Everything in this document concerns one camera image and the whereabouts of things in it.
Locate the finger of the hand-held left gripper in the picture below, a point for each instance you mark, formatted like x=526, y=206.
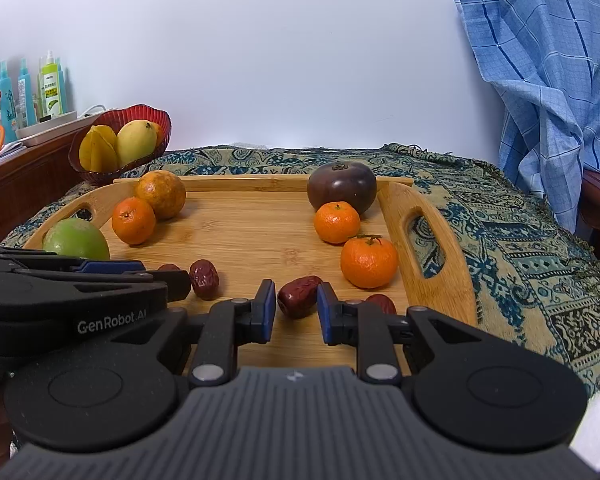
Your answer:
x=170, y=285
x=112, y=266

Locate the green lime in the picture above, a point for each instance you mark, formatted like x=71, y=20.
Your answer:
x=77, y=239

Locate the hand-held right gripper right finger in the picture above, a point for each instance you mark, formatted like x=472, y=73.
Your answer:
x=325, y=311

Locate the red dried date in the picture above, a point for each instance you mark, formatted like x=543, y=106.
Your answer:
x=379, y=304
x=169, y=267
x=204, y=278
x=297, y=297

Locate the small orange mandarin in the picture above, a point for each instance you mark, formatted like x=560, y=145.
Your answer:
x=337, y=222
x=133, y=220

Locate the white plastic tray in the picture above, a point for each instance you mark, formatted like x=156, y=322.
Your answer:
x=45, y=130

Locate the green spray bottle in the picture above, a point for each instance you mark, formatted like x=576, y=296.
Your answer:
x=51, y=92

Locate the yellow starfruit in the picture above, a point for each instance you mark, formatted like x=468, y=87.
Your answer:
x=99, y=150

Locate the white papers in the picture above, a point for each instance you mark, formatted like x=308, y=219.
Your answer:
x=0, y=155

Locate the wooden serving tray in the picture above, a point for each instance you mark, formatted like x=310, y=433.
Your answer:
x=260, y=240

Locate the large dull orange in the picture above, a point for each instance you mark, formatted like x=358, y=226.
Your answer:
x=161, y=194

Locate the teal patterned blanket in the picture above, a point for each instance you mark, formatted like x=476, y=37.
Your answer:
x=519, y=260

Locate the red plastic bowl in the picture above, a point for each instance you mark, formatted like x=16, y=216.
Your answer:
x=87, y=176

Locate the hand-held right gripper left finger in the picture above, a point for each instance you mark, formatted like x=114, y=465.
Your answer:
x=267, y=311

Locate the blue plaid cloth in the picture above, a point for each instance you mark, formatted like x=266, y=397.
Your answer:
x=539, y=60

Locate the dark wooden cabinet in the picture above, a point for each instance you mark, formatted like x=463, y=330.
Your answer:
x=25, y=185

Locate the yellow mango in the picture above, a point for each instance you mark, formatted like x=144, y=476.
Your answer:
x=136, y=142

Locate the mandarin with green stem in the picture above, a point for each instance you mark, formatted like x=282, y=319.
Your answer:
x=368, y=261

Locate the white fleece blanket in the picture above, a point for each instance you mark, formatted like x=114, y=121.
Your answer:
x=599, y=427

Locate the blue bottle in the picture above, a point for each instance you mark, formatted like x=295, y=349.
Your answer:
x=5, y=107
x=25, y=100

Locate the dark purple persimmon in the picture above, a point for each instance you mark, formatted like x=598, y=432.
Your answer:
x=342, y=185

